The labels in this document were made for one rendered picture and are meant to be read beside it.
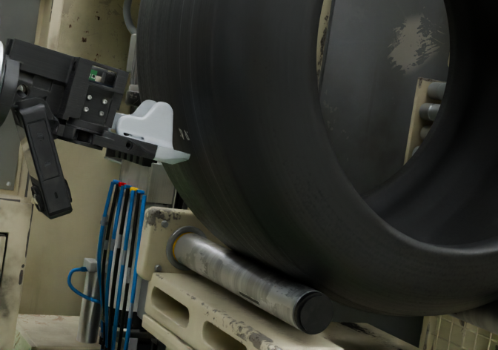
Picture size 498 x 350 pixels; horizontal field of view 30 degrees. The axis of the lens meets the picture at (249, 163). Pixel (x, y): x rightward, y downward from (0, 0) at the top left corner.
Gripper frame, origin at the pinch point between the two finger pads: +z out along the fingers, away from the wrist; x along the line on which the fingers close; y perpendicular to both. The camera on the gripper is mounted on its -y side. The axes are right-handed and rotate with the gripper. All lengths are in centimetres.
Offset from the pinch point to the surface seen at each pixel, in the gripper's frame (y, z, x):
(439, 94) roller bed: 22, 58, 35
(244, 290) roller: -12.2, 13.2, 2.0
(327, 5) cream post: 27.0, 27.8, 26.9
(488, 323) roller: -9.0, 41.2, -7.1
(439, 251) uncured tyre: -1.9, 26.4, -12.8
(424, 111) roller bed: 18, 57, 37
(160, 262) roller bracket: -14.1, 12.1, 24.4
